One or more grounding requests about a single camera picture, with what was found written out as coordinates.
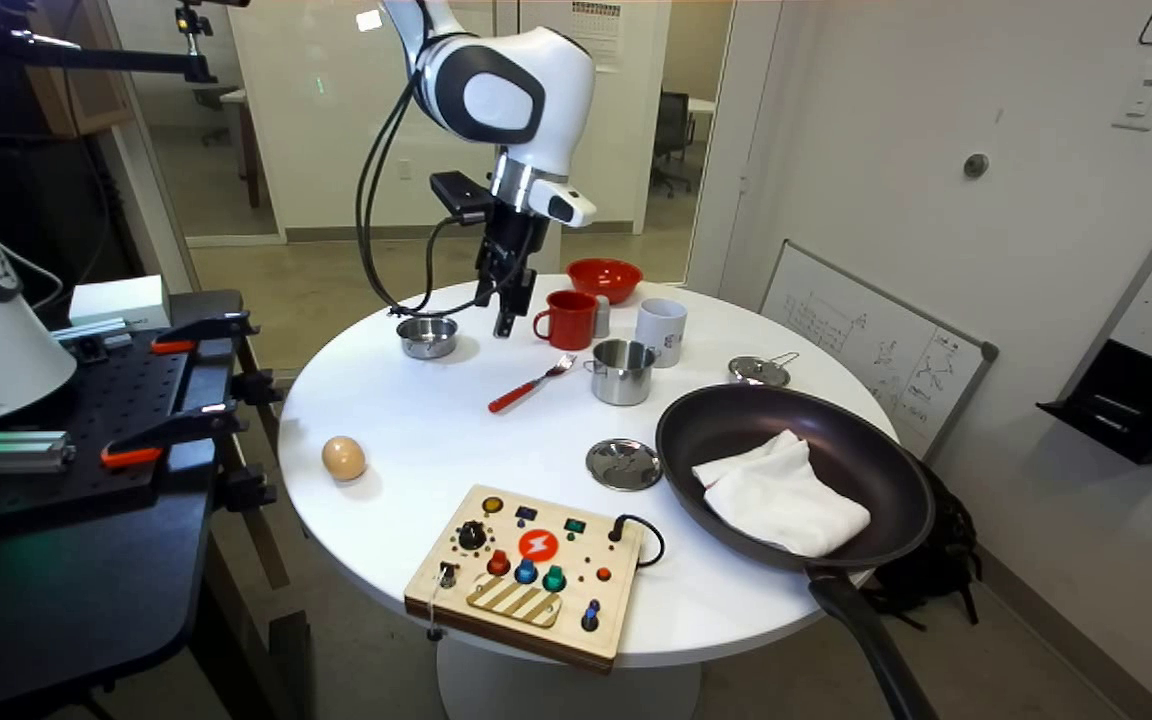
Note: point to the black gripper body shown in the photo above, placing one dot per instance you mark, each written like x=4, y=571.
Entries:
x=513, y=253

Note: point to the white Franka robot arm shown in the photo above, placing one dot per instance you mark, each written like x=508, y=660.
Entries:
x=531, y=82

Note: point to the red mug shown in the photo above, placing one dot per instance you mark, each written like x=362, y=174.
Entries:
x=569, y=322

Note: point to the small steel bowl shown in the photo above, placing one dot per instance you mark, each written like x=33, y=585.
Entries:
x=425, y=336

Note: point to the red bowl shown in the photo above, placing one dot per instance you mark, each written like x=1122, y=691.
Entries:
x=600, y=278

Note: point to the steel cup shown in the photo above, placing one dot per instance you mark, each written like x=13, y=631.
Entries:
x=621, y=380

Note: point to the white printed mug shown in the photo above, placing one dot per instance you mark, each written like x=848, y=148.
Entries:
x=660, y=330

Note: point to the flat steel lid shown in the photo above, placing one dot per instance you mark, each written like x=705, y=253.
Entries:
x=621, y=465

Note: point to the black office chair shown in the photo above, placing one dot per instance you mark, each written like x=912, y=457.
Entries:
x=675, y=135

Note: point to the brown egg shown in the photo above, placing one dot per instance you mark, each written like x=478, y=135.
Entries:
x=347, y=457

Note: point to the black frying pan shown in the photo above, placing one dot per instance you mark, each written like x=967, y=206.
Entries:
x=737, y=427

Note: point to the white folded cloth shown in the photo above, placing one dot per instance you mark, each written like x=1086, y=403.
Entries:
x=776, y=502

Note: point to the white box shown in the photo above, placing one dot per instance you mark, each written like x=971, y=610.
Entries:
x=116, y=303

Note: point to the black backpack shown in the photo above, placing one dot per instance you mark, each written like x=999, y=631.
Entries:
x=939, y=561

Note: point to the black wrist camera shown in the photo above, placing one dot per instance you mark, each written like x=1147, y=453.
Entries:
x=460, y=193

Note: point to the wooden switch busy board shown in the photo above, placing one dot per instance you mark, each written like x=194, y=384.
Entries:
x=522, y=574

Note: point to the whiteboard leaning on wall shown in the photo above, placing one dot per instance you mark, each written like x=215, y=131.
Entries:
x=868, y=347

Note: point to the black camera boom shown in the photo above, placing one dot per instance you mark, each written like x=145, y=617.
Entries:
x=111, y=56

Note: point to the round grey wall knob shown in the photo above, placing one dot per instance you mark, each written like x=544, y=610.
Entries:
x=973, y=166

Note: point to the aluminium rail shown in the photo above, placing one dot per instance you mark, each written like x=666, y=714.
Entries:
x=3, y=448

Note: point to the black wall tray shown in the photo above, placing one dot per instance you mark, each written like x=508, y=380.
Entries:
x=1122, y=403

